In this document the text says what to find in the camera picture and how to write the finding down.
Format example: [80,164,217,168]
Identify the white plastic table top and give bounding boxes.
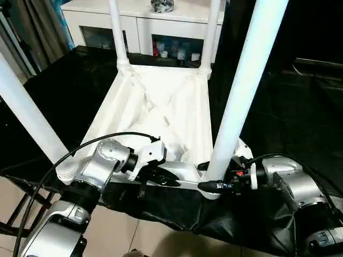
[55,64,223,201]

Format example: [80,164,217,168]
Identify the white plastic table leg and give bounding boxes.
[0,52,78,183]
[199,0,223,77]
[108,0,133,73]
[205,0,290,183]

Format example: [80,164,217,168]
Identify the black work mat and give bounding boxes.
[0,45,343,255]

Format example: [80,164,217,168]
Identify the black flat panel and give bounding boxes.
[294,57,343,67]

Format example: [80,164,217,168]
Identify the white cabinet with glass doors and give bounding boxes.
[61,0,226,64]

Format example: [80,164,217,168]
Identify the dark metallic object on cabinet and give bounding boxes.
[150,0,175,13]

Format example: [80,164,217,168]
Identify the grey brown curtain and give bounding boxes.
[16,0,74,73]

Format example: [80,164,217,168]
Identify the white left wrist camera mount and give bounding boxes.
[130,140,167,180]

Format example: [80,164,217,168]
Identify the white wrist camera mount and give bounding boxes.
[233,138,259,190]
[130,140,167,180]

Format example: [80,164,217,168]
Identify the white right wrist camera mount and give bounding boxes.
[233,138,259,190]

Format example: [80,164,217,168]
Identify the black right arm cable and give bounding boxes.
[248,153,343,215]

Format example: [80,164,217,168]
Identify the black metal table frame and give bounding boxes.
[0,173,58,238]

